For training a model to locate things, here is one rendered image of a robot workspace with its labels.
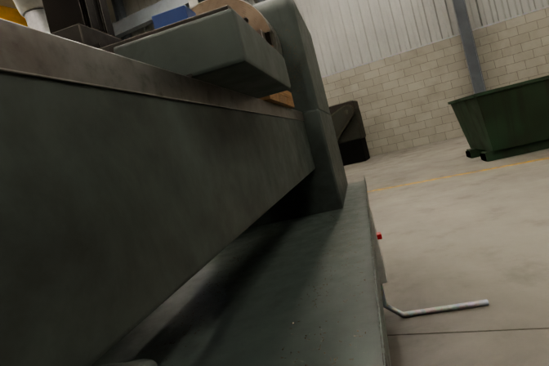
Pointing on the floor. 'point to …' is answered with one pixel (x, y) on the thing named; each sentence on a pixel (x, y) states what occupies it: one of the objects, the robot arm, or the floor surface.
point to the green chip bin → (506, 119)
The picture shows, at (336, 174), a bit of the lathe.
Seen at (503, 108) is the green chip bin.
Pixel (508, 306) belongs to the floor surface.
